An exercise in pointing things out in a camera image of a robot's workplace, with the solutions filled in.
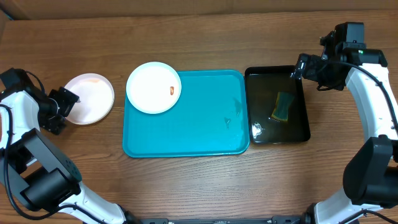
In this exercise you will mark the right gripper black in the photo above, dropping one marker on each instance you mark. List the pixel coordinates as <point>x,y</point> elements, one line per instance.
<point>311,66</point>

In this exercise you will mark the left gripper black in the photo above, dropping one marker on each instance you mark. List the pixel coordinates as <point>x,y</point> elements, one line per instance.
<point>68,99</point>

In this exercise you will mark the white plate with ketchup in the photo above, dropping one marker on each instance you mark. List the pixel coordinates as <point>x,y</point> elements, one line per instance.
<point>93,99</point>

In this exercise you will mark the green yellow sponge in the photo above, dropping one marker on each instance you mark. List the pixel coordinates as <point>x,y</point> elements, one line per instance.
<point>282,105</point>

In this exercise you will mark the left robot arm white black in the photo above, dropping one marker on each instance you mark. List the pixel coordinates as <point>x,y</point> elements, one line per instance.
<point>40,180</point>

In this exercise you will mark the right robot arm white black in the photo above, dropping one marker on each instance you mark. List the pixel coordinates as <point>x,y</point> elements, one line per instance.
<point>369,183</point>

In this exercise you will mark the black water tray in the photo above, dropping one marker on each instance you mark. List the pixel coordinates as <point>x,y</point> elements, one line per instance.
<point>262,86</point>

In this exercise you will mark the teal plastic tray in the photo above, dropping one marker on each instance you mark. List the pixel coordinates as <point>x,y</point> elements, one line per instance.
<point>209,119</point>

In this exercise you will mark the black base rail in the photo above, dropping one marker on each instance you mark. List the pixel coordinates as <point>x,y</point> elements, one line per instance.
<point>278,219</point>

